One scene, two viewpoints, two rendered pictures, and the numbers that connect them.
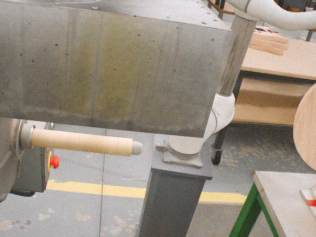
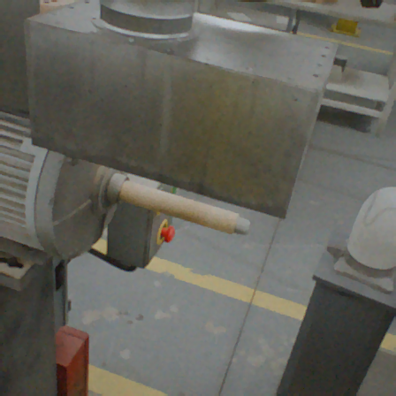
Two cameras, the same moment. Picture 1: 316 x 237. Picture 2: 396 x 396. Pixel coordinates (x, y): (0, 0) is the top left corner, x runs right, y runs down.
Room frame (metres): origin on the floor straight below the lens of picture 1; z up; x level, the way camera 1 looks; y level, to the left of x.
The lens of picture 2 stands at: (-0.07, -0.15, 1.68)
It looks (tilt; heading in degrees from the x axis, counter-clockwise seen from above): 33 degrees down; 24
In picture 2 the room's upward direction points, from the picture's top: 9 degrees clockwise
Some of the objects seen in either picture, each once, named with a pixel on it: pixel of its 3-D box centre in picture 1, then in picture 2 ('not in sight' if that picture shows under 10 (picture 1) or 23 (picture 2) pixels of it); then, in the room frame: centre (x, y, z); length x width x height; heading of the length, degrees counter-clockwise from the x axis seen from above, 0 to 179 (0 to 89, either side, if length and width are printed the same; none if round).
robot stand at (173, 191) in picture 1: (167, 205); (335, 340); (1.30, -0.16, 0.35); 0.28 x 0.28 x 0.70; 3
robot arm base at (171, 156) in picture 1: (179, 148); (362, 257); (1.30, -0.14, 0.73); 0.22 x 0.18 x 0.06; 93
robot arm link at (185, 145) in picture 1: (191, 123); (386, 224); (1.31, -0.17, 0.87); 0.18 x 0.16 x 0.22; 143
